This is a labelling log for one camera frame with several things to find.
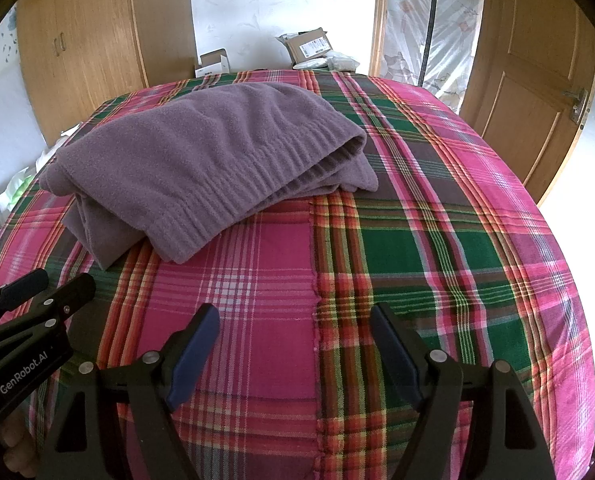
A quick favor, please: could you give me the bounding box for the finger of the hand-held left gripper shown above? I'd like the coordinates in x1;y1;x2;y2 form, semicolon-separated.
0;273;97;347
0;268;49;321

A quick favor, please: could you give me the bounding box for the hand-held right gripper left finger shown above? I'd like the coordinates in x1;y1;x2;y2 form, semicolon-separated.
37;302;221;480

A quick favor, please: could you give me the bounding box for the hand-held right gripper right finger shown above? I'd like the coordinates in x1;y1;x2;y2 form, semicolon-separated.
370;302;558;480

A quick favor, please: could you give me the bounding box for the purple fleece garment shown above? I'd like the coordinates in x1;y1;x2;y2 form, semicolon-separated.
38;82;381;271

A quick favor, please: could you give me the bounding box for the person's left hand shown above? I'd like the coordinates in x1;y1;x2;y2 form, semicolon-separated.
0;410;38;478

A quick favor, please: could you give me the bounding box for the pink green plaid bed sheet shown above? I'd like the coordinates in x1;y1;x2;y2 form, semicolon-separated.
0;69;591;480

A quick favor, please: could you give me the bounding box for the green tissue packet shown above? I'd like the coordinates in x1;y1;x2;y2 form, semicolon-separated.
4;167;35;206

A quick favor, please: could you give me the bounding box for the wooden wardrobe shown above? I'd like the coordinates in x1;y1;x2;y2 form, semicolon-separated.
16;0;198;146

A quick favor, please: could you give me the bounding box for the white cardboard box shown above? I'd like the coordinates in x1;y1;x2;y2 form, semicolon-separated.
194;49;230;78

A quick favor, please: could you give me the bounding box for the white parcel bag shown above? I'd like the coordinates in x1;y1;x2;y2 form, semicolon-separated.
292;52;361;72

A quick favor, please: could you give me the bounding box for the brown cardboard box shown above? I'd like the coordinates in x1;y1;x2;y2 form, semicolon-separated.
277;27;331;66

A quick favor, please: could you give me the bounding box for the wooden door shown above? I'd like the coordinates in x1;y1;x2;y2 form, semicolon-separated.
460;0;595;206

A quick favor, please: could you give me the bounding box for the clear plastic door curtain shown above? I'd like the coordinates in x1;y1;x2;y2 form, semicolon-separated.
382;0;485;111

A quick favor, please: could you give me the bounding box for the black curtain strip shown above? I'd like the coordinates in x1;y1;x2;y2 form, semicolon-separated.
417;0;441;86

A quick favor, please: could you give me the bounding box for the metal door handle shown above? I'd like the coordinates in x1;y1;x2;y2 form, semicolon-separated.
565;87;591;123

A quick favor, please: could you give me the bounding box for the wooden door frame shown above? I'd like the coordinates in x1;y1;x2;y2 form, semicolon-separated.
367;0;393;78

